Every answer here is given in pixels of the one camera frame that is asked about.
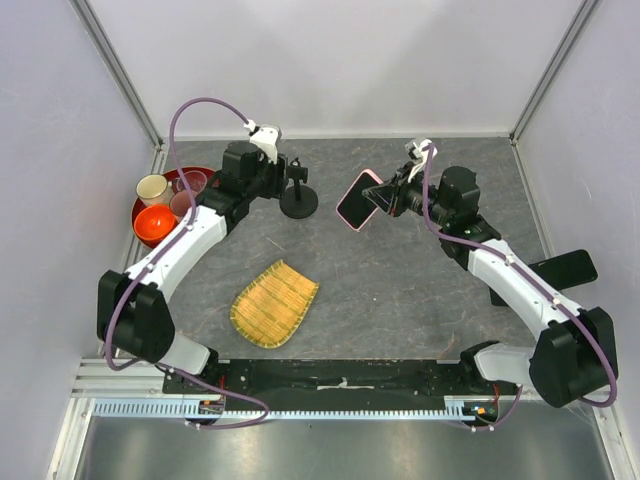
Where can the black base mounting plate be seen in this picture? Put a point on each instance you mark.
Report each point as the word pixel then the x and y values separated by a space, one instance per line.
pixel 266 378

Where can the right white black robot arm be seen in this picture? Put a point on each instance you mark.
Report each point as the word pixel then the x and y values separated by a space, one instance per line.
pixel 574 357

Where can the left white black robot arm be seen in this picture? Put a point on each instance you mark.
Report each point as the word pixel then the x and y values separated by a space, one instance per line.
pixel 132 307

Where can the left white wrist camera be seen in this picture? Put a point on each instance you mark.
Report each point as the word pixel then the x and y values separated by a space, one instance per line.
pixel 265 137

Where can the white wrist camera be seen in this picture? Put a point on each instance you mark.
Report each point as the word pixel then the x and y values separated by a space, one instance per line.
pixel 265 137
pixel 419 151

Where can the orange bowl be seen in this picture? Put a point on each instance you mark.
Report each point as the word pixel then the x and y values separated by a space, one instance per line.
pixel 153 224

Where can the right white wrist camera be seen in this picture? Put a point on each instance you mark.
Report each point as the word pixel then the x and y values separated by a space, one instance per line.
pixel 419 151

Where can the small red lidded dish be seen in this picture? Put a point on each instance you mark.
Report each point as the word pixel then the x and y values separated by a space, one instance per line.
pixel 196 180

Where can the woven bamboo tray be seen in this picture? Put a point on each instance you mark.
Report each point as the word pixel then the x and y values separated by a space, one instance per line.
pixel 271 308

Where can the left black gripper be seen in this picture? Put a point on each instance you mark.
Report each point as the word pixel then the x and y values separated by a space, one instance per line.
pixel 278 175

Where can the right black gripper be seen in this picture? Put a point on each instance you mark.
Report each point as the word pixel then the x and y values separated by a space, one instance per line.
pixel 383 194

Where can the red round lacquer tray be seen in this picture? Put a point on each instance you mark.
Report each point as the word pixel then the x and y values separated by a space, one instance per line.
pixel 139 206

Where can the beige cup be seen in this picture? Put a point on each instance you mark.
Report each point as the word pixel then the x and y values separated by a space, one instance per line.
pixel 154 189

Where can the dark red small saucer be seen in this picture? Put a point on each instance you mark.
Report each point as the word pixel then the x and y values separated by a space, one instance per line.
pixel 180 203

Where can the black round-base clamp phone stand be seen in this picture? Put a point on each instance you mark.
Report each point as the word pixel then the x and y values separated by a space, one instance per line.
pixel 298 201

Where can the black smartphone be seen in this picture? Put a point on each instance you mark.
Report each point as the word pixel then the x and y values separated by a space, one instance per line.
pixel 567 270

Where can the pink case smartphone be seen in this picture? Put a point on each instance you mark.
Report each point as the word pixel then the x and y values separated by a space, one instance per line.
pixel 354 208

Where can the slotted cable duct rail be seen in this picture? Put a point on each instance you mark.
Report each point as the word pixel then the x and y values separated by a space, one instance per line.
pixel 325 404

